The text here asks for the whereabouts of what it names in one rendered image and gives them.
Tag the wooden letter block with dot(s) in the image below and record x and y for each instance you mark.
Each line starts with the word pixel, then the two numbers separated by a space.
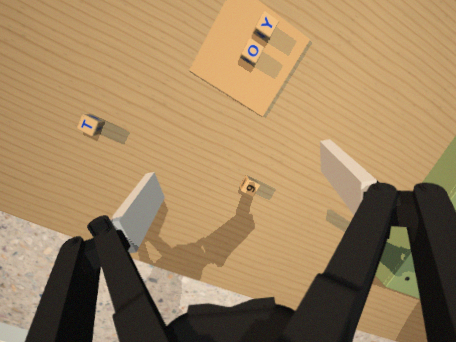
pixel 91 124
pixel 251 52
pixel 266 26
pixel 249 186

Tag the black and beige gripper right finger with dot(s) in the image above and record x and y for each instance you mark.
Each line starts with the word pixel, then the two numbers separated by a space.
pixel 333 304

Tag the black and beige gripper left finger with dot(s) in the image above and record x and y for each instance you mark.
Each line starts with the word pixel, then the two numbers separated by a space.
pixel 66 311

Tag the light orange mat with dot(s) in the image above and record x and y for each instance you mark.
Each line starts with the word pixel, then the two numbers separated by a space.
pixel 218 61

